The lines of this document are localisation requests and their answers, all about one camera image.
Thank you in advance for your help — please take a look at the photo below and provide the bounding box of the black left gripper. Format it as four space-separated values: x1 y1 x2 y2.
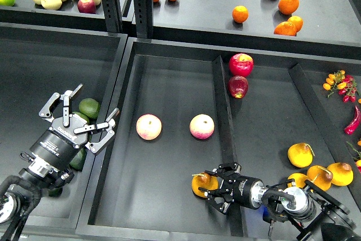
30 84 120 169

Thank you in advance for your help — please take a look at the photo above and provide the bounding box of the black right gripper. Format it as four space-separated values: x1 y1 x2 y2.
198 162 265 213

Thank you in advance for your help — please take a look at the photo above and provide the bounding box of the orange yellow pear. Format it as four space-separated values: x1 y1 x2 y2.
191 172 218 198

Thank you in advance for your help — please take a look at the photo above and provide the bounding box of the dark green avocado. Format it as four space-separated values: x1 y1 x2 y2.
69 148 87 171

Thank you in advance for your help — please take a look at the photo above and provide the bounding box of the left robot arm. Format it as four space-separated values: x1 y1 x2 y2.
1 85 120 240

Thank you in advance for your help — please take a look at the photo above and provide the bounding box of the green avocado top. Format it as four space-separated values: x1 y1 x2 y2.
78 98 100 119

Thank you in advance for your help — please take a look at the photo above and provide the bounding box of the yellow pear bottom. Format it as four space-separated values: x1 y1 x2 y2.
287 173 310 188

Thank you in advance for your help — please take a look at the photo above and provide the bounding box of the yellow pear upper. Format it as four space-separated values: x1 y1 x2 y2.
287 142 314 168

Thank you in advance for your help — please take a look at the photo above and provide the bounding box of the yellow pear hidden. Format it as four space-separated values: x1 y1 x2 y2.
307 165 333 191

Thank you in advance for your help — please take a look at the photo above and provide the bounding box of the yellow pear right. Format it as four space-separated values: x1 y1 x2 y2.
327 163 354 186

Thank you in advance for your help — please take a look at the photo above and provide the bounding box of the pink apple right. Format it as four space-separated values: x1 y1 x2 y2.
190 114 214 139

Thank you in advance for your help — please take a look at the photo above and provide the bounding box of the pink apple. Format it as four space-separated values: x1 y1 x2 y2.
190 114 214 139
136 114 162 141

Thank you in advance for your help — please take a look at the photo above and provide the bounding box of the black left tray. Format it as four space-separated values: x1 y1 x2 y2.
1 23 127 235

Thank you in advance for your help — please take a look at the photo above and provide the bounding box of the black tray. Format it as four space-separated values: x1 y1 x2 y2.
92 38 360 240
1 23 127 235

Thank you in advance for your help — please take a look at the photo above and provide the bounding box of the pink apple left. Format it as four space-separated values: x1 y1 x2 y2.
136 114 162 141

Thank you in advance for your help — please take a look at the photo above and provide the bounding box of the black middle tray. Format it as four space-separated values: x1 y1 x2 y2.
92 38 360 240

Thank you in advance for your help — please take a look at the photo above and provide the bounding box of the bright red apple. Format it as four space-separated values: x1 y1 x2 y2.
228 53 254 77

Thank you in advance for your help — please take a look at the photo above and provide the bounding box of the dark red shelf apple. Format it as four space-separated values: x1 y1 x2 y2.
77 0 96 14

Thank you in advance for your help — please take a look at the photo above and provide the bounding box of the red chili pepper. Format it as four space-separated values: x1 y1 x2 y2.
344 106 360 135

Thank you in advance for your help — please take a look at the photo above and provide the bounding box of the cherry tomato bunch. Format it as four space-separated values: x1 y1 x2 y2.
323 70 359 103

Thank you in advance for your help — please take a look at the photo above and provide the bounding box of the orange front right shelf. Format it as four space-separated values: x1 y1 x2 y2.
274 21 297 36

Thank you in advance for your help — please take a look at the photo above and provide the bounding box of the orange on shelf middle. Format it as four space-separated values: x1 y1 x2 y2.
232 5 249 23

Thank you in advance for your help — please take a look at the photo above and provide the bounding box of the small orange right shelf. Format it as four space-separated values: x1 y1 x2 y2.
288 16 303 32

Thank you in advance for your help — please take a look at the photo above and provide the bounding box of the large orange on shelf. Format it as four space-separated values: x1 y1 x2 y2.
278 0 300 15

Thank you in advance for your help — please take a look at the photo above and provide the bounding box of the black shelf post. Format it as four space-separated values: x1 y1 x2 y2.
133 0 153 39

